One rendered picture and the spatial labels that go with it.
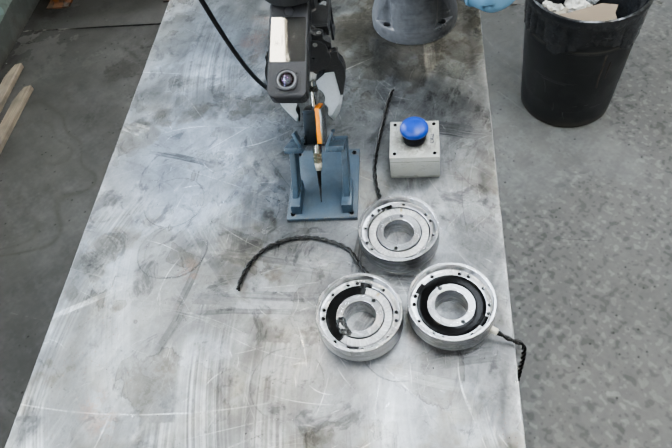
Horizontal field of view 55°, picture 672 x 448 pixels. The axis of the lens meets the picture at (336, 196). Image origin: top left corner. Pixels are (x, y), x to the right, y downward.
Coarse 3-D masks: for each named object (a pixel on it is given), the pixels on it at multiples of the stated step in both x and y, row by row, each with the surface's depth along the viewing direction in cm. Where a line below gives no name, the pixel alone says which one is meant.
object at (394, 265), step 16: (368, 208) 86; (384, 208) 88; (416, 208) 87; (368, 224) 86; (384, 224) 86; (400, 224) 87; (416, 224) 85; (432, 224) 85; (368, 240) 85; (384, 240) 84; (416, 240) 84; (432, 240) 83; (368, 256) 84; (384, 256) 83; (416, 256) 81; (432, 256) 84; (400, 272) 84
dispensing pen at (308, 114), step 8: (312, 80) 86; (312, 88) 85; (312, 96) 86; (312, 104) 86; (304, 112) 85; (312, 112) 85; (304, 120) 85; (312, 120) 85; (304, 128) 86; (312, 128) 86; (304, 136) 87; (312, 136) 86; (304, 144) 86; (312, 144) 86; (320, 144) 88; (320, 152) 88; (320, 160) 89; (320, 168) 89; (320, 176) 90; (320, 184) 90; (320, 192) 90
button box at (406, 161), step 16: (432, 128) 93; (400, 144) 92; (416, 144) 91; (432, 144) 91; (400, 160) 91; (416, 160) 91; (432, 160) 91; (400, 176) 94; (416, 176) 94; (432, 176) 93
